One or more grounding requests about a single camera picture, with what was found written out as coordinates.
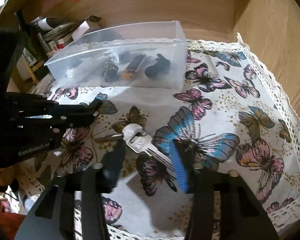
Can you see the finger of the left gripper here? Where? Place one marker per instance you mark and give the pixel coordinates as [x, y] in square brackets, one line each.
[76, 115]

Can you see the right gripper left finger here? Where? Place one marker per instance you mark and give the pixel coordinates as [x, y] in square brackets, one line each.
[72, 204]

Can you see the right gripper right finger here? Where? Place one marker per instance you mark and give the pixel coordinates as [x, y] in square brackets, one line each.
[223, 206]

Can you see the white handheld massager device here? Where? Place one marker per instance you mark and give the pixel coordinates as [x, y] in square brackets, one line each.
[90, 64]

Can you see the dark rectangular lighter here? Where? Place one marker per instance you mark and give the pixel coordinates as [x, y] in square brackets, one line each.
[132, 69]

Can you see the black hair clip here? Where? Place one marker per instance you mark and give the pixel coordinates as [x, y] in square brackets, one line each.
[162, 66]

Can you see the black perforated metal ball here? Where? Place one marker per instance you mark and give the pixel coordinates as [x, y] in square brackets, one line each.
[110, 72]

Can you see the person's hand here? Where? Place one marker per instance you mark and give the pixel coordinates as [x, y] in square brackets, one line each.
[7, 175]

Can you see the dark wine bottle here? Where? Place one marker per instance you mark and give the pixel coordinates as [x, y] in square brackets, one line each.
[33, 50]

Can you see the stack of books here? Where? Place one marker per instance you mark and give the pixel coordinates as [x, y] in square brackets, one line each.
[54, 33]

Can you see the small white box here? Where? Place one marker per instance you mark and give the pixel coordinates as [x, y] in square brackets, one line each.
[84, 28]

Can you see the butterfly print lace cloth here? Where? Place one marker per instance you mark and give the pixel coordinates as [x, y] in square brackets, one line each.
[231, 114]

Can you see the clear plastic storage box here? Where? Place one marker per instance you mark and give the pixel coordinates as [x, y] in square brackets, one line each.
[150, 38]

